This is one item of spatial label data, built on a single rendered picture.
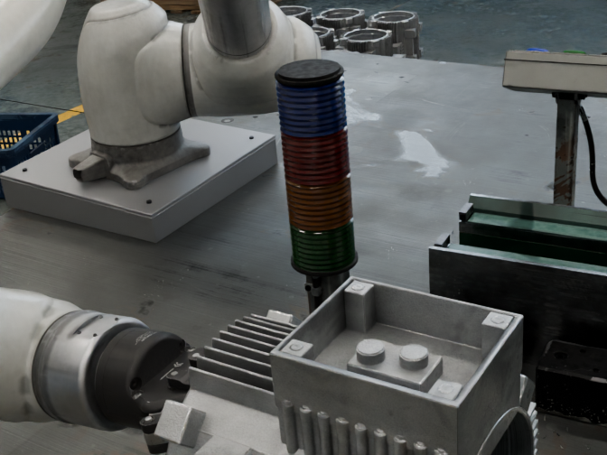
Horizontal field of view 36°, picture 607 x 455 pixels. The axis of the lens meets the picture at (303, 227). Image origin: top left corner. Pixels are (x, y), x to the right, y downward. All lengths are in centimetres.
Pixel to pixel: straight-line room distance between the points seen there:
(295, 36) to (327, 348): 96
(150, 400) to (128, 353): 4
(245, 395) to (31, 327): 22
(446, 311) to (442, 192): 97
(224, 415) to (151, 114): 97
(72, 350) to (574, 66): 81
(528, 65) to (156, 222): 60
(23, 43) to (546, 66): 71
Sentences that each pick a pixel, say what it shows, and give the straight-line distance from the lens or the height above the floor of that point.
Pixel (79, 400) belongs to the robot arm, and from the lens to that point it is 73.
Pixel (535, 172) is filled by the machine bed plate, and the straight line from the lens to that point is 164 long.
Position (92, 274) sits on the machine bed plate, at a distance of 143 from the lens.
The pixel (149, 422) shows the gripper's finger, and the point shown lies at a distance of 66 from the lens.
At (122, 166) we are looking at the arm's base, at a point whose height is 88.
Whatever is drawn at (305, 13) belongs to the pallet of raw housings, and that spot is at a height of 55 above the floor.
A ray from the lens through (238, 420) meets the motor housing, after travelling 62.
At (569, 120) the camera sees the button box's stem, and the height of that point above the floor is 99.
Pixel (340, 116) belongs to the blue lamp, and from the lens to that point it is 82.
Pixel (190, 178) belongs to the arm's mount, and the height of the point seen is 85.
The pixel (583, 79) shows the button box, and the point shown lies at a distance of 130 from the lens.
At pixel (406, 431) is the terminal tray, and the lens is 54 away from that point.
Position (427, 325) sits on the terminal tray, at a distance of 62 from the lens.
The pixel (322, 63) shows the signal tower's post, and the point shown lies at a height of 122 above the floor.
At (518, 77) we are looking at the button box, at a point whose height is 105.
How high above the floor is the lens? 146
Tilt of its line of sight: 26 degrees down
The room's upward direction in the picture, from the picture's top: 5 degrees counter-clockwise
